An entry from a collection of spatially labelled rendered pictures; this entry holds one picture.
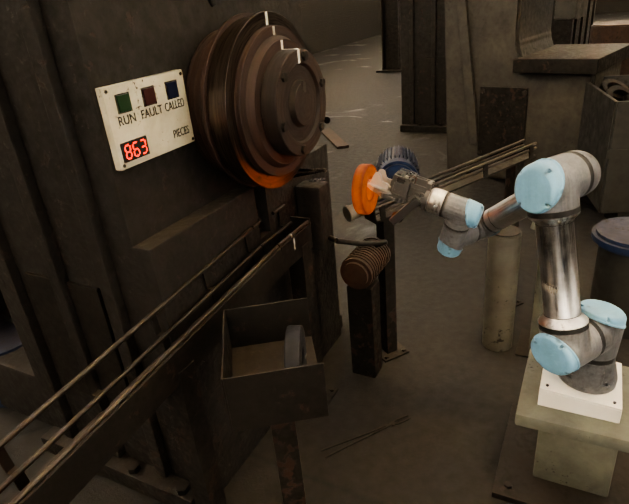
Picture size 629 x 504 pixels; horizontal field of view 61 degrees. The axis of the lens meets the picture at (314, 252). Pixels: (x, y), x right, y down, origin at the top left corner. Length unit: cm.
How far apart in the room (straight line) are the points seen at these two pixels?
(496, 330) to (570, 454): 68
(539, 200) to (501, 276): 86
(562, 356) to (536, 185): 42
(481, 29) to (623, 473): 300
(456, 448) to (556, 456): 32
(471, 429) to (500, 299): 52
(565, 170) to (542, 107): 267
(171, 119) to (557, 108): 300
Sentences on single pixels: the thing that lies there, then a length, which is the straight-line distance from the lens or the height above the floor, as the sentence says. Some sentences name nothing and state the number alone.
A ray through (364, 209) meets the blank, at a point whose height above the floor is 78.
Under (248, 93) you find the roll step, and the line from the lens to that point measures 138.
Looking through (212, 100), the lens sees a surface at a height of 117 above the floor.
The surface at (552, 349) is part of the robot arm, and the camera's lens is 144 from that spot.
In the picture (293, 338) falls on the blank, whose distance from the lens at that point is 110.
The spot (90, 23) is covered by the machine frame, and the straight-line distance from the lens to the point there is 127.
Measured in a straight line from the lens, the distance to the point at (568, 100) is 393.
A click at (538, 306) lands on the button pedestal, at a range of 224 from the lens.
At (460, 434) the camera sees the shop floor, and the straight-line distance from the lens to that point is 196.
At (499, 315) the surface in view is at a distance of 223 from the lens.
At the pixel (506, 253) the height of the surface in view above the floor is 45.
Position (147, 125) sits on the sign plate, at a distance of 133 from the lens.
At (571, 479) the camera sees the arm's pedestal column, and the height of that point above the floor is 5.
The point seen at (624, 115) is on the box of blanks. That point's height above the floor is 67.
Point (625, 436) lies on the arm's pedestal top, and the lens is 163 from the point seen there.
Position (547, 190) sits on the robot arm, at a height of 94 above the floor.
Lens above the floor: 138
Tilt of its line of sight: 26 degrees down
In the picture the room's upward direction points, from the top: 6 degrees counter-clockwise
